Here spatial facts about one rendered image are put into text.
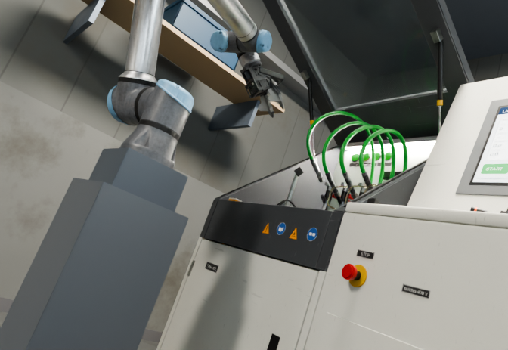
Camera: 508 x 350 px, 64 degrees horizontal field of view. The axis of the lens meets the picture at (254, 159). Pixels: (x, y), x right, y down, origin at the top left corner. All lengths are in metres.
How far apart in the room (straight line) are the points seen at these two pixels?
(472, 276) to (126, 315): 0.74
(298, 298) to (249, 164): 2.77
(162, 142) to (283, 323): 0.56
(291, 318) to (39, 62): 2.47
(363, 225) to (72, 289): 0.67
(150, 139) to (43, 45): 2.13
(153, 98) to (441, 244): 0.78
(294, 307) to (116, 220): 0.50
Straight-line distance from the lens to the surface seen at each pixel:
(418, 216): 0.97
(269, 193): 1.76
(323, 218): 1.14
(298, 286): 1.14
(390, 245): 0.98
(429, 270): 0.92
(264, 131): 3.93
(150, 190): 1.05
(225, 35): 1.52
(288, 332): 1.13
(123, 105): 1.22
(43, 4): 3.22
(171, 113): 1.11
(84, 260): 0.98
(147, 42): 1.26
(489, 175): 1.25
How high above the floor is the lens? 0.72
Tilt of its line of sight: 15 degrees up
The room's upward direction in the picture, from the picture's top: 20 degrees clockwise
